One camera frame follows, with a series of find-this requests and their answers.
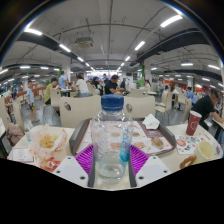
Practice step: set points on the ceiling air conditioner unit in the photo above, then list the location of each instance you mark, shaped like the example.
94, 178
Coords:
84, 42

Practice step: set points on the group of ceiling lights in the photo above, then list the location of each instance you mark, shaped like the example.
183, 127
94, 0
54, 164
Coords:
170, 20

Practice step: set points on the clear blue-capped water bottle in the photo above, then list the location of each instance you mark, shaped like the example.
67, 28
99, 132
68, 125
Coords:
111, 146

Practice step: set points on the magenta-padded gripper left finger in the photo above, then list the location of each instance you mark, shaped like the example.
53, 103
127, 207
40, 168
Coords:
70, 170

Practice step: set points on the crumpled white napkin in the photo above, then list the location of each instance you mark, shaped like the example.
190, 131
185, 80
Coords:
151, 122

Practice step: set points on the cream chair with round hole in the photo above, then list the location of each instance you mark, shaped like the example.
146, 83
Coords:
81, 111
141, 106

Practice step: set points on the pink backpack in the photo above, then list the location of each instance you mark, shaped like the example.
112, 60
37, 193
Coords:
15, 133

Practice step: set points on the red sauce packet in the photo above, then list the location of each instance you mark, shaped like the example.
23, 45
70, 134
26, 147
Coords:
50, 164

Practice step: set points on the red paper cup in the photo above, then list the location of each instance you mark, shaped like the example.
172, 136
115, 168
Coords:
193, 124

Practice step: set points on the colourful printed flyer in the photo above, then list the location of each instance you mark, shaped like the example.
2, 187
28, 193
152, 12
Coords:
186, 144

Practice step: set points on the group of cream chairs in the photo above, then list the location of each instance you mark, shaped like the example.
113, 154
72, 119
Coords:
164, 103

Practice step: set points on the clear plastic bag with food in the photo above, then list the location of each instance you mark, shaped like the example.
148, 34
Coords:
48, 141

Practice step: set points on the white paper card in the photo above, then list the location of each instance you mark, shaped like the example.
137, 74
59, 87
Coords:
21, 154

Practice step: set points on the person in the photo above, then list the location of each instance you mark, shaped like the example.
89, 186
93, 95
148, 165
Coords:
49, 91
82, 86
31, 98
190, 95
110, 86
62, 81
204, 106

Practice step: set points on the dark tray with paper liner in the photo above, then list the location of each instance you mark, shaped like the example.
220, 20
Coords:
148, 140

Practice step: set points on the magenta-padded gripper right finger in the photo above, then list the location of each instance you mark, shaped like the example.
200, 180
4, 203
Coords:
153, 170

